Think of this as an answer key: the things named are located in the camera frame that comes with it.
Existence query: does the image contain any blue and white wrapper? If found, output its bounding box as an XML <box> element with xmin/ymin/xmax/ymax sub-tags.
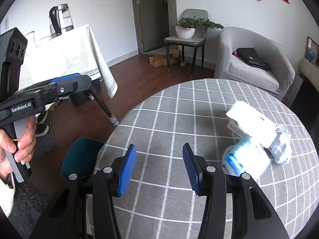
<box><xmin>221</xmin><ymin>136</ymin><xmax>271</xmax><ymax>180</ymax></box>

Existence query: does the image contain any dark wooden door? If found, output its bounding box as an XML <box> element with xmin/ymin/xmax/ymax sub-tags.
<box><xmin>130</xmin><ymin>0</ymin><xmax>177</xmax><ymax>55</ymax></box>

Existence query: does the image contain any cardboard box on floor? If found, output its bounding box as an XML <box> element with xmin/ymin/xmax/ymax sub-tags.
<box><xmin>149</xmin><ymin>49</ymin><xmax>180</xmax><ymax>68</ymax></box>

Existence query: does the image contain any teal chair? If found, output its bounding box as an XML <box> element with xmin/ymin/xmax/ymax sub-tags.
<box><xmin>61</xmin><ymin>138</ymin><xmax>105</xmax><ymax>181</ymax></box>

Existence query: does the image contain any pale patterned tablecloth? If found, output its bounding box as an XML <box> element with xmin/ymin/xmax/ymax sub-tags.
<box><xmin>17</xmin><ymin>24</ymin><xmax>117</xmax><ymax>99</ymax></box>

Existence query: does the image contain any glass electric kettle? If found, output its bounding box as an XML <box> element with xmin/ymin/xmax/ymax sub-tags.
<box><xmin>49</xmin><ymin>4</ymin><xmax>74</xmax><ymax>36</ymax></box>

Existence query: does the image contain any dark floor mat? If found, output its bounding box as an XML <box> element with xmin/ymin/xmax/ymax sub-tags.
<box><xmin>30</xmin><ymin>115</ymin><xmax>57</xmax><ymax>165</ymax></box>

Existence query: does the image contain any grey checked tablecloth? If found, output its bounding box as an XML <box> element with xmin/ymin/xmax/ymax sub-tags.
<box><xmin>86</xmin><ymin>78</ymin><xmax>313</xmax><ymax>239</ymax></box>

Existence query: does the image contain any picture frame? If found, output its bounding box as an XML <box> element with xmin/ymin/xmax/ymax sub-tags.
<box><xmin>306</xmin><ymin>36</ymin><xmax>319</xmax><ymax>68</ymax></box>

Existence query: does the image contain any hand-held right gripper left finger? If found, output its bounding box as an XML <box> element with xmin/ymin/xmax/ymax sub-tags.
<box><xmin>29</xmin><ymin>144</ymin><xmax>137</xmax><ymax>239</ymax></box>

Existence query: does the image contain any person's left hand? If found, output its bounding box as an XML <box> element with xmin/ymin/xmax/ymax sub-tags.
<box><xmin>0</xmin><ymin>118</ymin><xmax>38</xmax><ymax>180</ymax></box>

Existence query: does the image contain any white printed carton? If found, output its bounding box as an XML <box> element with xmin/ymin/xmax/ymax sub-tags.
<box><xmin>225</xmin><ymin>101</ymin><xmax>278</xmax><ymax>148</ymax></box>

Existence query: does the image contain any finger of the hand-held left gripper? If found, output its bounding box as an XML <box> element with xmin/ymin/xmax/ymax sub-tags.
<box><xmin>35</xmin><ymin>76</ymin><xmax>92</xmax><ymax>105</ymax></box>
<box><xmin>17</xmin><ymin>73</ymin><xmax>83</xmax><ymax>94</ymax></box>

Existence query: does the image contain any black bag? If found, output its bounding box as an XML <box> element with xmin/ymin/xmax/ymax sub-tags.
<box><xmin>235</xmin><ymin>47</ymin><xmax>270</xmax><ymax>71</ymax></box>

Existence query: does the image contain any black sneaker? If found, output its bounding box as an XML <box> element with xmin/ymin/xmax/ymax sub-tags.
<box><xmin>37</xmin><ymin>110</ymin><xmax>49</xmax><ymax>124</ymax></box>
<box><xmin>35</xmin><ymin>122</ymin><xmax>50</xmax><ymax>137</ymax></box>

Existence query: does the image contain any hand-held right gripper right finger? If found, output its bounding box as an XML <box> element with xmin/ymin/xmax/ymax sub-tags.
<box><xmin>182</xmin><ymin>143</ymin><xmax>291</xmax><ymax>239</ymax></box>

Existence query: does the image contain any silver foil ball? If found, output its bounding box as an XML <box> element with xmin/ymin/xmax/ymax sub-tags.
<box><xmin>268</xmin><ymin>125</ymin><xmax>292</xmax><ymax>165</ymax></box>

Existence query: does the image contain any grey dining chair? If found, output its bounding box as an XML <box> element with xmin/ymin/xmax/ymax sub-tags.
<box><xmin>164</xmin><ymin>9</ymin><xmax>208</xmax><ymax>74</ymax></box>

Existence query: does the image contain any grey armchair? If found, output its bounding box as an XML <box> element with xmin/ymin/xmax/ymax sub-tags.
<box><xmin>214</xmin><ymin>26</ymin><xmax>296</xmax><ymax>95</ymax></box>

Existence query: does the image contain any potted green plant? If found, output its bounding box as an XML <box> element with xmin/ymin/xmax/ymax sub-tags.
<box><xmin>175</xmin><ymin>16</ymin><xmax>224</xmax><ymax>39</ymax></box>

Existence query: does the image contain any beige fringed cloth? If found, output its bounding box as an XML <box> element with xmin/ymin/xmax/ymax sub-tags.
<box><xmin>298</xmin><ymin>57</ymin><xmax>319</xmax><ymax>91</ymax></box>

